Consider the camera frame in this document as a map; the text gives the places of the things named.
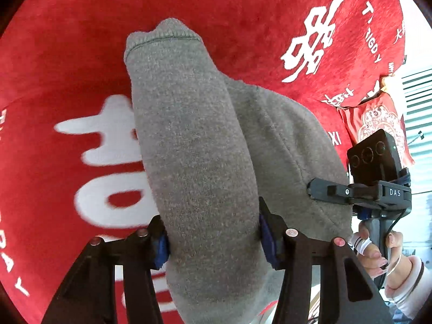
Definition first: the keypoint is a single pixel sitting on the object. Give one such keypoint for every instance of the person's right forearm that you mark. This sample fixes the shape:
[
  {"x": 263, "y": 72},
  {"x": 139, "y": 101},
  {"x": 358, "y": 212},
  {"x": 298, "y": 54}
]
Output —
[{"x": 410, "y": 287}]

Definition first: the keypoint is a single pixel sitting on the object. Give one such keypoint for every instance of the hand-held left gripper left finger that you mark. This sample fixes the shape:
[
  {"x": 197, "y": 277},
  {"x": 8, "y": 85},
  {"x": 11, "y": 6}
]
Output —
[{"x": 162, "y": 249}]

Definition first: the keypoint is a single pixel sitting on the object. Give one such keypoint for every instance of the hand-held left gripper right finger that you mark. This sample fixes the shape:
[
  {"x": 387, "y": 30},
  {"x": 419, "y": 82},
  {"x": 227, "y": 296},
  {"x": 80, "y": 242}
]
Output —
[{"x": 268, "y": 243}]

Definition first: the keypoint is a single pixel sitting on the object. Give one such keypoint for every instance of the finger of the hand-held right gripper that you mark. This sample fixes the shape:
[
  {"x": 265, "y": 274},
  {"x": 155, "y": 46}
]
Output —
[{"x": 332, "y": 190}]

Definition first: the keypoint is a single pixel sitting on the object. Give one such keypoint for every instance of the person's right hand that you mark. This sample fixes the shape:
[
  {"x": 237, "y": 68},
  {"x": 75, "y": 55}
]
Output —
[{"x": 376, "y": 258}]

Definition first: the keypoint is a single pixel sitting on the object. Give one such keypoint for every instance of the red printed blanket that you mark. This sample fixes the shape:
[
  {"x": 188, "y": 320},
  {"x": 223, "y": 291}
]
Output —
[{"x": 67, "y": 74}]

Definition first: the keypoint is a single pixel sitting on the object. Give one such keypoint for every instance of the grey knit sweater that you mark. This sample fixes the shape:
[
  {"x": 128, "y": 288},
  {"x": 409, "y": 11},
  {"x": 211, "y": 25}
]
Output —
[{"x": 202, "y": 175}]

